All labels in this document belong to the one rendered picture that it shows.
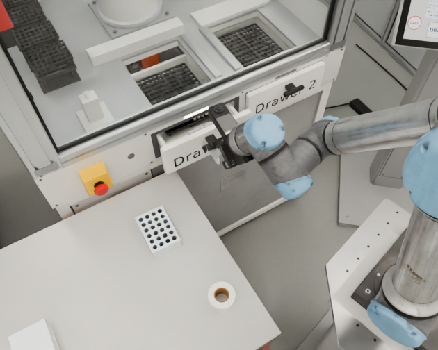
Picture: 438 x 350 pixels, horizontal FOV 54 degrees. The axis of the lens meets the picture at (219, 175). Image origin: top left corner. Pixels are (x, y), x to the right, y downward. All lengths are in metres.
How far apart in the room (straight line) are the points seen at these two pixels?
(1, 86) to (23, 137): 0.15
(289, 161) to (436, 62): 0.95
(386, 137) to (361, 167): 1.50
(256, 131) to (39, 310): 0.72
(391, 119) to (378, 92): 1.97
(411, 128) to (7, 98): 0.78
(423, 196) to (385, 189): 1.65
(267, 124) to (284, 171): 0.11
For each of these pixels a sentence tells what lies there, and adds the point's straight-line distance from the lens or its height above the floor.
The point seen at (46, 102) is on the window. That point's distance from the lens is 1.04.
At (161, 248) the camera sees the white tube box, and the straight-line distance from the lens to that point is 1.16.
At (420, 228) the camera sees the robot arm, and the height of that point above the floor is 1.25.
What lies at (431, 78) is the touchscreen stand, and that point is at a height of 0.75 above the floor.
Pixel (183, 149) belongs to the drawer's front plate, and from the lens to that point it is 1.21.
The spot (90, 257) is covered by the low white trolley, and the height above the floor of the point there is 0.76.
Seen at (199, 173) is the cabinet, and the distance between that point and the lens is 1.51.
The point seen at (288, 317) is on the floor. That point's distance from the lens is 1.94.
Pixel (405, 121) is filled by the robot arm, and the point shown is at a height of 1.29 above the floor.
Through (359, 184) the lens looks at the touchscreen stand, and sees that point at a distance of 2.27.
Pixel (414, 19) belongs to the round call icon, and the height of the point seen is 1.02.
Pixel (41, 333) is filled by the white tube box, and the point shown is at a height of 0.81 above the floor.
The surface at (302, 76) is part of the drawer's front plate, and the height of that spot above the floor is 0.92.
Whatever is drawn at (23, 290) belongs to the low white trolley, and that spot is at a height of 0.76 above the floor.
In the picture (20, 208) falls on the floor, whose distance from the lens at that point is 2.36.
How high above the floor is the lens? 1.84
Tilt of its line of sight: 55 degrees down
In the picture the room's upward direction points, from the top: 1 degrees counter-clockwise
